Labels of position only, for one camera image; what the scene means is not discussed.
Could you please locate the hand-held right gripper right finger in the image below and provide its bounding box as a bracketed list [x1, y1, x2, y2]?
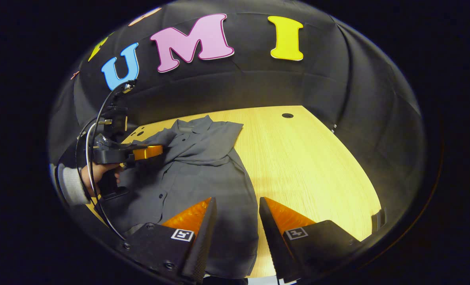
[259, 197, 362, 283]

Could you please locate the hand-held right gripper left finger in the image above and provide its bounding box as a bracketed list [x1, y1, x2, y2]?
[118, 197, 218, 285]

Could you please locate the grey button shirt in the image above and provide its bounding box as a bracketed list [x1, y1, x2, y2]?
[100, 115, 259, 279]

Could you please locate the black backdrop cloth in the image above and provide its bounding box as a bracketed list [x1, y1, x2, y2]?
[49, 0, 425, 222]

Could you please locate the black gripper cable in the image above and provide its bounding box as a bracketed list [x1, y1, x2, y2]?
[75, 80, 136, 241]

